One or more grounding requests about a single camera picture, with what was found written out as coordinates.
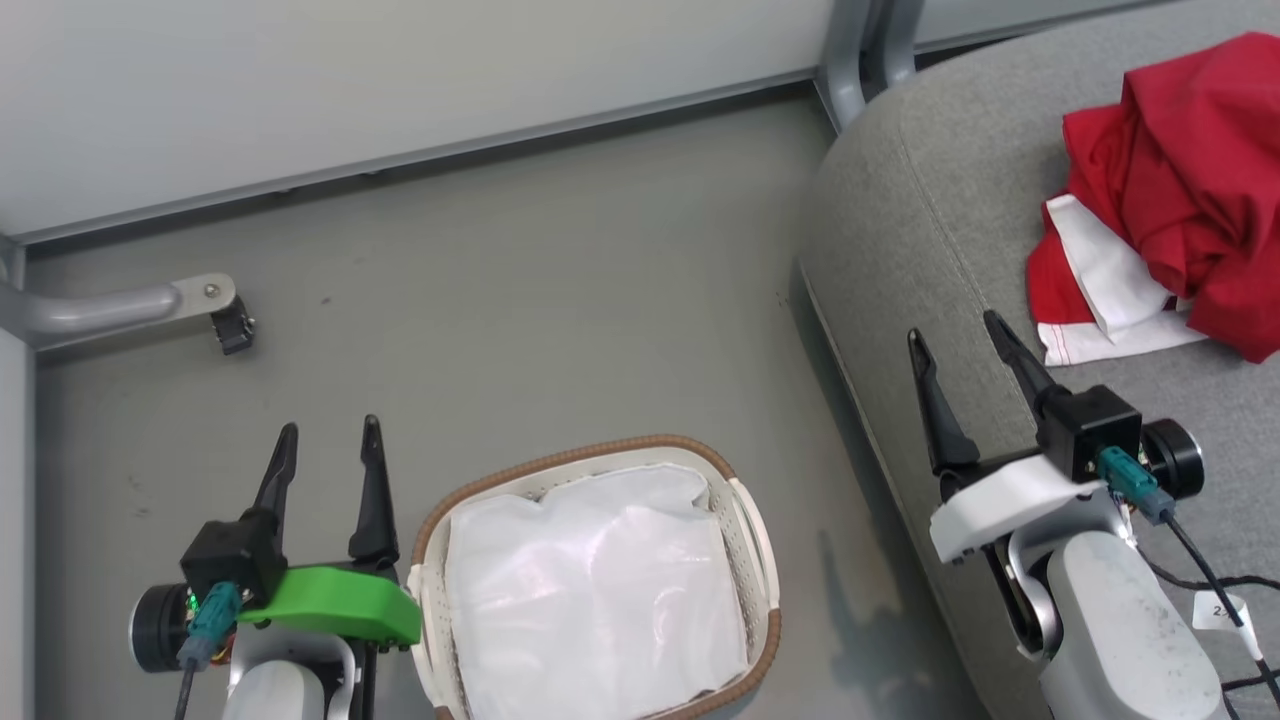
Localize grey aluminium partition rail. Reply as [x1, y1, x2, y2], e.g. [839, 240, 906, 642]
[0, 68, 831, 246]

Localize teal-plug right camera cable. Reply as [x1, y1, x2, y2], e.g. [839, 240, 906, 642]
[1097, 447, 1280, 701]

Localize white basket liner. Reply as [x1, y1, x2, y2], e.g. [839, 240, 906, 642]
[443, 462, 751, 720]

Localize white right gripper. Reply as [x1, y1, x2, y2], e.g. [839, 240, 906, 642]
[907, 310, 1101, 566]

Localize white brown-rimmed laundry basket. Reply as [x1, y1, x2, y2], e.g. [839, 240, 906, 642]
[405, 434, 783, 720]

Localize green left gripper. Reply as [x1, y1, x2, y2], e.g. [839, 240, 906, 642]
[238, 415, 423, 646]

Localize teal-plug camera cable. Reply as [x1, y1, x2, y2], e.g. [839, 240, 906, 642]
[175, 582, 243, 720]
[1097, 447, 1280, 701]

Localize grey fabric sofa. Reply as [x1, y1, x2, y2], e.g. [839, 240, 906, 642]
[797, 0, 1280, 720]

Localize red and white garment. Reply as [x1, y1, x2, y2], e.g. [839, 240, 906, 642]
[1026, 32, 1280, 366]

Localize white cable label tag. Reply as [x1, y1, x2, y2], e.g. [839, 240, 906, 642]
[1192, 592, 1251, 633]

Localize black caster wheel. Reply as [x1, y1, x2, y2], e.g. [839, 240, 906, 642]
[210, 297, 256, 356]

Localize grey partition foot bar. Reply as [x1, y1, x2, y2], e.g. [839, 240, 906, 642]
[0, 273, 238, 351]

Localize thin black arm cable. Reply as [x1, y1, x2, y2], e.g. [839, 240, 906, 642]
[1140, 560, 1280, 593]

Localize teal-plug left camera cable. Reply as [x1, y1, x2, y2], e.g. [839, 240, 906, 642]
[175, 582, 243, 720]

